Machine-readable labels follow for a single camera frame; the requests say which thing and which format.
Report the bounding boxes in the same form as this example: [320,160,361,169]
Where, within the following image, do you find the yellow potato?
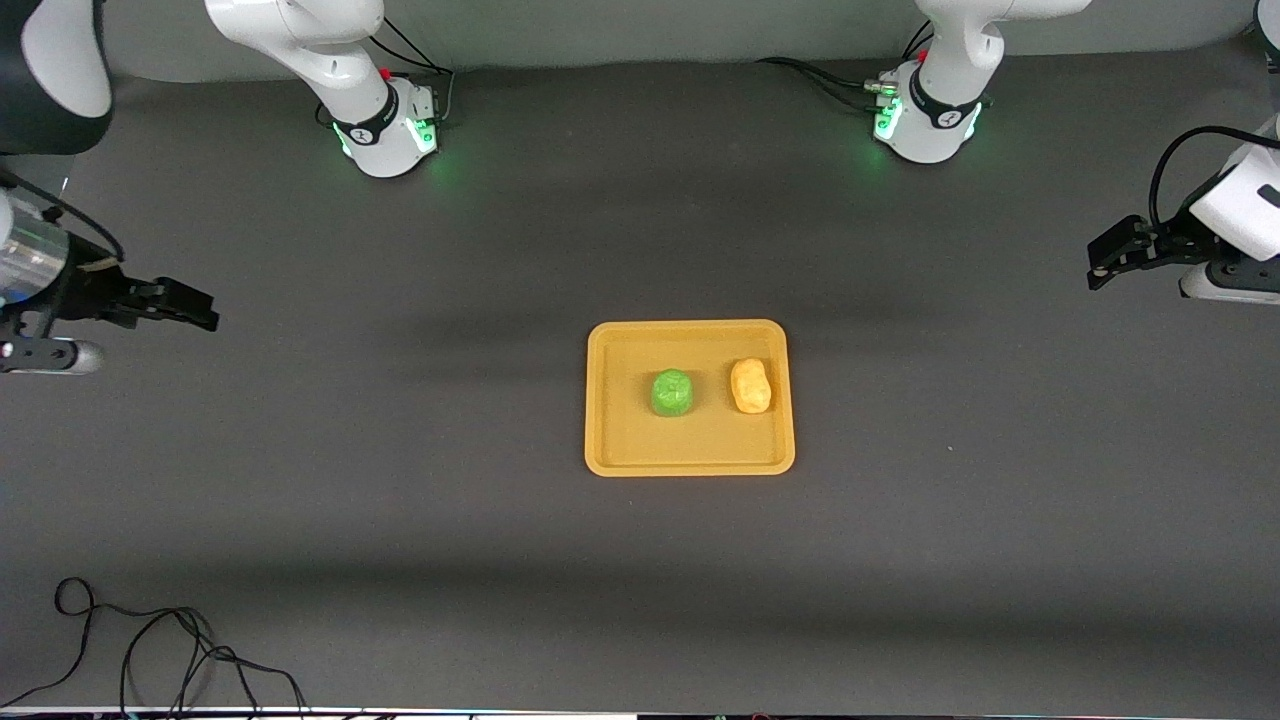
[730,358,773,414]

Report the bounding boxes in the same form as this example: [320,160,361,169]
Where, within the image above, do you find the green apple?
[650,368,696,418]

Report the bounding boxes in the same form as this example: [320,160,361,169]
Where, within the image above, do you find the yellow rectangular plastic tray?
[584,319,797,478]

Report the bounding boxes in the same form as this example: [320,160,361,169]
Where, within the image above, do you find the thin black loose cable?
[120,605,311,720]
[0,578,216,720]

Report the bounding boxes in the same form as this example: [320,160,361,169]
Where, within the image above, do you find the black cables at right arm base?
[370,15,456,126]

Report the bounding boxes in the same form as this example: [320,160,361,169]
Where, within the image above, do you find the black cables at arm base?
[370,15,456,126]
[755,55,901,113]

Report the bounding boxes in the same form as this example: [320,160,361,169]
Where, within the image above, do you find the black cables at left arm base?
[755,55,901,113]

